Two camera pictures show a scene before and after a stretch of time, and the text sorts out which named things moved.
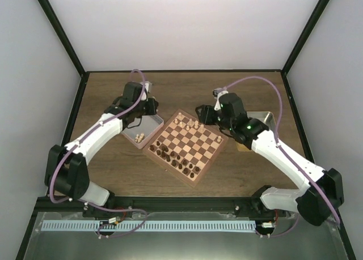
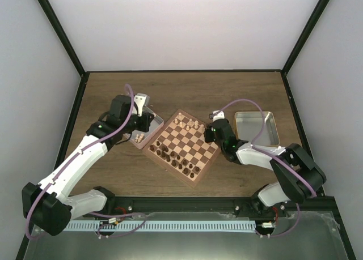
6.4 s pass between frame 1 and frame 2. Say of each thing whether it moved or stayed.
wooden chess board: stayed
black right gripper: moved
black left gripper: moved
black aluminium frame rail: stayed
